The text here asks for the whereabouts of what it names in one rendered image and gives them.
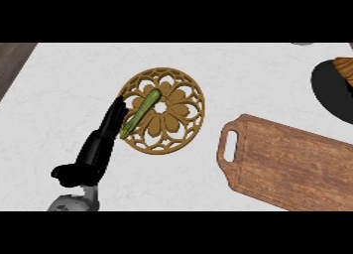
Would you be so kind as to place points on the golden brown croissant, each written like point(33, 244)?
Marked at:
point(350, 70)

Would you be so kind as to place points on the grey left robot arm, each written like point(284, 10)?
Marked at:
point(76, 202)

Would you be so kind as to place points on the grey object at edge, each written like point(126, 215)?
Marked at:
point(302, 43)

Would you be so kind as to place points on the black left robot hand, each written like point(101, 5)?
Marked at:
point(98, 149)

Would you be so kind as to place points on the round ornate wooden trivet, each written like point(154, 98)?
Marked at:
point(164, 110)

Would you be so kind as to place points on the black pan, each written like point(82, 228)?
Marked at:
point(336, 96)

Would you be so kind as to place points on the brown wooden cutting board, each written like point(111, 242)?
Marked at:
point(293, 165)

